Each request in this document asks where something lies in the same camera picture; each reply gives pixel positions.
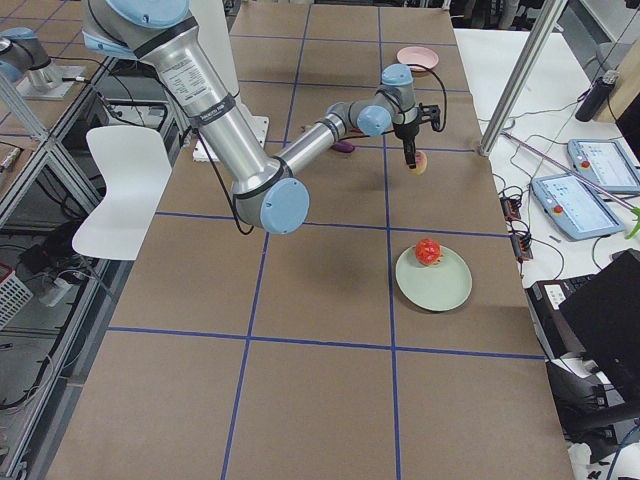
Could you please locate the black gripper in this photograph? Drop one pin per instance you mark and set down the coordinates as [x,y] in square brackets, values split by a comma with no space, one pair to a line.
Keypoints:
[404,132]

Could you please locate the pink yellow peach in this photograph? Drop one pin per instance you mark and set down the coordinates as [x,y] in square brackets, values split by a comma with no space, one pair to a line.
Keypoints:
[420,165]

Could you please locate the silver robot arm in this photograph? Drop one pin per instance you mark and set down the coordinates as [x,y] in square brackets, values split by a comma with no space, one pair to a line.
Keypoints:
[21,51]
[265,192]

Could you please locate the purple eggplant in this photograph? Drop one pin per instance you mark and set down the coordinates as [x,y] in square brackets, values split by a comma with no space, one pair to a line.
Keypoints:
[343,147]

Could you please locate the pink plate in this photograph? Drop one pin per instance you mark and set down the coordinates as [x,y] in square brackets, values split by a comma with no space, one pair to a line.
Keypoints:
[420,59]

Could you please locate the green plate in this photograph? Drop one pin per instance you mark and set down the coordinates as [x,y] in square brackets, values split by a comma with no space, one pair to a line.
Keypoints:
[443,286]

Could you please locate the near teach pendant tablet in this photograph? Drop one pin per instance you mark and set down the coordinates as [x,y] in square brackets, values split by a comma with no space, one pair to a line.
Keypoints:
[575,208]

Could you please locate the teach pendant tablet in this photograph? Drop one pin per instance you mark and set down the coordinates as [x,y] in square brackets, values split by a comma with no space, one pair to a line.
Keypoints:
[575,208]
[605,163]

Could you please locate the black water bottle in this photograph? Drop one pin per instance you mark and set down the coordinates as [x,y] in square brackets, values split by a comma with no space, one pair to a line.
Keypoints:
[597,95]

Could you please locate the far teach pendant tablet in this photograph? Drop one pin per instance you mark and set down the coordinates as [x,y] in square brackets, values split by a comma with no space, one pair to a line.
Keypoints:
[605,163]

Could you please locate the metal reacher stick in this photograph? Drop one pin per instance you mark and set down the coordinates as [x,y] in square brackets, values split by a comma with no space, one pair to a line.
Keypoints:
[628,206]

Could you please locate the black laptop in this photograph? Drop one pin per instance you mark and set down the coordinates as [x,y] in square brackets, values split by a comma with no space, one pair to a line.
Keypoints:
[595,315]

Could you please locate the white chair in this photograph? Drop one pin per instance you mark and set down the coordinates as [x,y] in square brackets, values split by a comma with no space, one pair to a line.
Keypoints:
[134,164]

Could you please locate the white plastic basket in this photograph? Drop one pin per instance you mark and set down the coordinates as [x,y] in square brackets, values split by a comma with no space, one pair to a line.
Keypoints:
[15,295]

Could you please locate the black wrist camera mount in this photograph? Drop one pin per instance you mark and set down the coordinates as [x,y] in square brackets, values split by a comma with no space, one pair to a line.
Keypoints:
[430,114]

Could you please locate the aluminium frame post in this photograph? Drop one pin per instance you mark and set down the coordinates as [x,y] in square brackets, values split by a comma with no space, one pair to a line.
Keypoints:
[535,43]

